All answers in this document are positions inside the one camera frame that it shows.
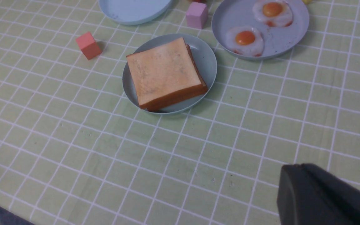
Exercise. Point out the green checkered tablecloth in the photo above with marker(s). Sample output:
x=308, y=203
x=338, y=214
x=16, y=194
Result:
x=74, y=150

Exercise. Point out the near fried egg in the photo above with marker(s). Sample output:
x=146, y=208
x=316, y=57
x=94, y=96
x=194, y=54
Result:
x=245, y=40

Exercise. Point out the light blue plate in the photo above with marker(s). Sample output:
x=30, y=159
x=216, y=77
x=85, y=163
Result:
x=133, y=12

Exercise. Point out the grey-blue egg plate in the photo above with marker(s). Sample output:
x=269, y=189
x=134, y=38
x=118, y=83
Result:
x=277, y=40

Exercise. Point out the pink cube block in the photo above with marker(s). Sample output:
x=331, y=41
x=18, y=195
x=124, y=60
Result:
x=197, y=15

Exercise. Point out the far fried egg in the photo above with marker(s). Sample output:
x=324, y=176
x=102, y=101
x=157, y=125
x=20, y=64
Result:
x=273, y=13

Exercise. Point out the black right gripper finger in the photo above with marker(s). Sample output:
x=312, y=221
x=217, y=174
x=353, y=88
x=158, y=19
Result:
x=300, y=201
x=345, y=197

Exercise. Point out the salmon cube block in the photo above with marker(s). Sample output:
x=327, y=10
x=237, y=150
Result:
x=88, y=46

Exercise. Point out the fried egg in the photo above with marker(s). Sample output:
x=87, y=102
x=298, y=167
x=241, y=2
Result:
x=245, y=40
x=273, y=13

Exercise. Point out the toast slice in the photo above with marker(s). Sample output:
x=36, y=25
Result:
x=165, y=75

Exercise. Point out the teal front plate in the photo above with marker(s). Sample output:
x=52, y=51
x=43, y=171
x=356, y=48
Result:
x=205, y=60

